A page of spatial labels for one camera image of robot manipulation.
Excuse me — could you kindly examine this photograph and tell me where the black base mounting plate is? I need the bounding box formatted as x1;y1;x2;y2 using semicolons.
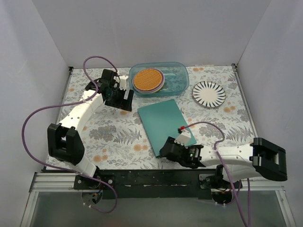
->
73;169;231;200

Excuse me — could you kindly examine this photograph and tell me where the orange woven round coaster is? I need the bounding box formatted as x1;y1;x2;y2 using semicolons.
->
133;68;165;94

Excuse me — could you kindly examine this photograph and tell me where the aluminium frame rail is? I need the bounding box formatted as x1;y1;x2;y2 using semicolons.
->
29;173;285;192

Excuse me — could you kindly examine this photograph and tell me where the teal plastic folder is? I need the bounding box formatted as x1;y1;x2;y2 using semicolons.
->
138;99;187;157

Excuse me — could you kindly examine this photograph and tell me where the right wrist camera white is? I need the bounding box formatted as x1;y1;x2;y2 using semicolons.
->
174;126;191;147

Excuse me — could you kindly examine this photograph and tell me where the floral patterned table mat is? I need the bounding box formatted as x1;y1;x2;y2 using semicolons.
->
45;65;266;170

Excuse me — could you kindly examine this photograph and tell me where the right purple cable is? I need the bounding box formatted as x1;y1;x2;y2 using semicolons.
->
177;122;251;227

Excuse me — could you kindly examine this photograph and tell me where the clear teal plastic container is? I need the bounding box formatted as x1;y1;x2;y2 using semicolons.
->
129;62;189;97

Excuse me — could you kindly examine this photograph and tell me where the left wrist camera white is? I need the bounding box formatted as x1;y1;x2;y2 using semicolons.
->
118;75;129;90

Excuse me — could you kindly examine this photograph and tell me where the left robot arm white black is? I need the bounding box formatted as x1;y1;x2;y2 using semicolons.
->
47;69;134;189

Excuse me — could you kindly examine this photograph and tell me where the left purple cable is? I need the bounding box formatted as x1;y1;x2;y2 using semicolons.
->
21;56;119;213

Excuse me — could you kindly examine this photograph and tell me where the blue striped white plate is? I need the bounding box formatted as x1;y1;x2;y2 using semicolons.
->
192;81;226;108

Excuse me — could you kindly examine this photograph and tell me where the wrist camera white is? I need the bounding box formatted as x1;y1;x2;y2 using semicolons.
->
118;75;129;90
174;126;191;147

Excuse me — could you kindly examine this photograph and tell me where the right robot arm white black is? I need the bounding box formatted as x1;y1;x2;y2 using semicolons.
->
160;137;287;188

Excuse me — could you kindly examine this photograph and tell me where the purple cable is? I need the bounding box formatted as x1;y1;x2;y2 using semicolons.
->
177;122;251;227
21;56;119;213

